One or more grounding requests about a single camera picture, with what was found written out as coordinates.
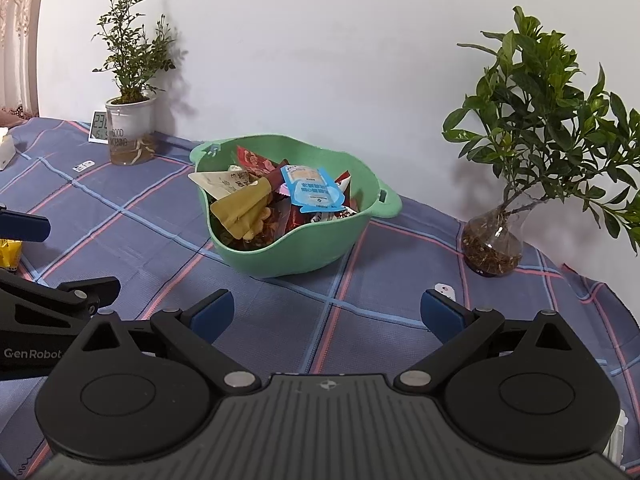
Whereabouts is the brown snack packet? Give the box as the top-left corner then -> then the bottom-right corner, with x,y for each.
245,205 -> 291,250

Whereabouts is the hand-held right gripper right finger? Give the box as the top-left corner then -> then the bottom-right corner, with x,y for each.
395,288 -> 576,394

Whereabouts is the light blue snack packet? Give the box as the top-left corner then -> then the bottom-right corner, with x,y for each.
280,164 -> 348,213

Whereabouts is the patterned curtain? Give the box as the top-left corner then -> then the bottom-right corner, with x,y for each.
0,0 -> 51,123

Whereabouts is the green plastic basin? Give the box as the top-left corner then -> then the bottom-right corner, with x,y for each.
189,134 -> 402,278

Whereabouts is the orange-red snack packet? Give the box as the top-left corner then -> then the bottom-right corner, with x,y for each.
236,146 -> 281,178

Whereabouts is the potted plant white pot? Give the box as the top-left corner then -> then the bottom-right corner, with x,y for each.
92,0 -> 176,167

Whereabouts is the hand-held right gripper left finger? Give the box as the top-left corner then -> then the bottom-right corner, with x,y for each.
82,289 -> 262,394

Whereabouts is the leafy plant glass vase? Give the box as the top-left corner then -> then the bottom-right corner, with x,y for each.
442,6 -> 640,277

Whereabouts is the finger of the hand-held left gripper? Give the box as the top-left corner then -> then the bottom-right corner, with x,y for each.
0,208 -> 52,243
0,270 -> 121,329

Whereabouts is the mustard yellow snack packet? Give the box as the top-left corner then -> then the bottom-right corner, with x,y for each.
210,177 -> 276,242

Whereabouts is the cream triangular snack packet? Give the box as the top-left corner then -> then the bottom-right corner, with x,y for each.
188,169 -> 261,201

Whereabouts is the red packet white lettering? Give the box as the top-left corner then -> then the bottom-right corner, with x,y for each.
287,205 -> 358,235

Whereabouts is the white tissue box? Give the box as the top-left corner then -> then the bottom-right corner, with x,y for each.
0,127 -> 15,171

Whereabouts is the blue plaid tablecloth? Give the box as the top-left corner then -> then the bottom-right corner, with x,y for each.
0,116 -> 640,480

